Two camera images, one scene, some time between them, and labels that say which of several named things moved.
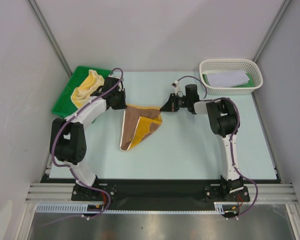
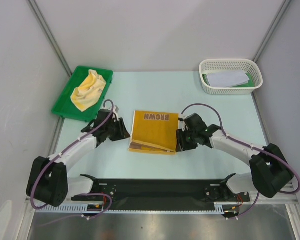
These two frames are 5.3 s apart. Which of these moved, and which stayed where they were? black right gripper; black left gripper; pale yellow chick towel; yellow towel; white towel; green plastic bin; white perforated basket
Moved: black left gripper; black right gripper; yellow towel
Stayed: green plastic bin; white perforated basket; white towel; pale yellow chick towel
